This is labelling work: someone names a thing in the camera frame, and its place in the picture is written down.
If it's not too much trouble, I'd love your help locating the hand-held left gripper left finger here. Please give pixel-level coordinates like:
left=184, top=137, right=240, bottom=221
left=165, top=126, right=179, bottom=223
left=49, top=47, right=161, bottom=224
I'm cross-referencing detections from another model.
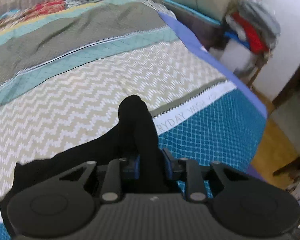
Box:
left=51, top=155, right=141, bottom=203

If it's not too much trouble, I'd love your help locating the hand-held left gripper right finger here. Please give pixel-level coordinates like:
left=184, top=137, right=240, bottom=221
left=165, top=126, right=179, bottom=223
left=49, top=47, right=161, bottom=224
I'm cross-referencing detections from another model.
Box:
left=162, top=147, right=251, bottom=203

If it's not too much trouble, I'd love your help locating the black sock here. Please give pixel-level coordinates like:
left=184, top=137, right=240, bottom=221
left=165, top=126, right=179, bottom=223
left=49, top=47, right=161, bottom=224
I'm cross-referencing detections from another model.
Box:
left=11, top=94, right=182, bottom=207

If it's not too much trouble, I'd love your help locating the patterned teal grey bed sheet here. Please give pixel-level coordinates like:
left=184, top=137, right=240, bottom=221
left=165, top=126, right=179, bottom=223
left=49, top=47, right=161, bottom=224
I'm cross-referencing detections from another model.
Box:
left=0, top=0, right=267, bottom=240

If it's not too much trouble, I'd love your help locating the purple blue bed sheet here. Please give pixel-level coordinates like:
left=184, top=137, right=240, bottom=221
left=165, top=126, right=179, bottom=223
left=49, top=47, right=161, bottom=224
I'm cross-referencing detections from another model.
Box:
left=157, top=10, right=269, bottom=120

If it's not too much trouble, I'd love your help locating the wooden chair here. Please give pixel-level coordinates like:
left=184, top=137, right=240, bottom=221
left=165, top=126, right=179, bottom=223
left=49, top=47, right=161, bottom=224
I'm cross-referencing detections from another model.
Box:
left=246, top=46, right=277, bottom=88

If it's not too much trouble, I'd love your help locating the dark table with teal edge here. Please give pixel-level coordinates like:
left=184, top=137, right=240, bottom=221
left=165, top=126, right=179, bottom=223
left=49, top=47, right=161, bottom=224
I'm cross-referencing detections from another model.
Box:
left=120, top=0, right=228, bottom=53

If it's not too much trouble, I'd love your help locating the dark wooden furniture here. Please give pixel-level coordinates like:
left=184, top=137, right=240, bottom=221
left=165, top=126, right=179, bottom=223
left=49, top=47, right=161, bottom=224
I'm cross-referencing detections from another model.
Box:
left=271, top=55, right=300, bottom=110

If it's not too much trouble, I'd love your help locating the pile of clothes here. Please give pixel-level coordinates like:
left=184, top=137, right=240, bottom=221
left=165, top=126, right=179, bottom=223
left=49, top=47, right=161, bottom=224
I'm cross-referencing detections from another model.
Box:
left=224, top=0, right=282, bottom=54

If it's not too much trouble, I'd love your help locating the red floral blanket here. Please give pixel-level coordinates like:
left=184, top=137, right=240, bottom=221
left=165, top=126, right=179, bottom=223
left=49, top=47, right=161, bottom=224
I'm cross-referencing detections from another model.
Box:
left=0, top=0, right=123, bottom=42

